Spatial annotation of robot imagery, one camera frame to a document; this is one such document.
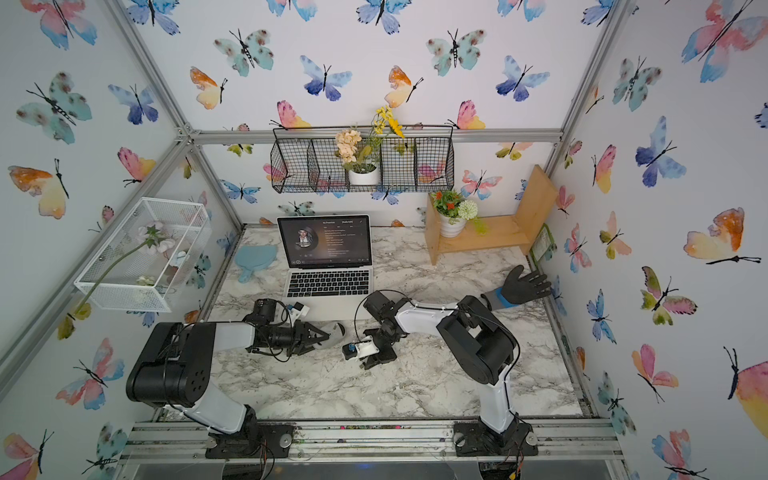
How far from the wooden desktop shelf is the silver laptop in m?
0.23

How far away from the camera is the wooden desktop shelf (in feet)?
3.28

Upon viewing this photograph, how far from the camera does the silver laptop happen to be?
3.28ft
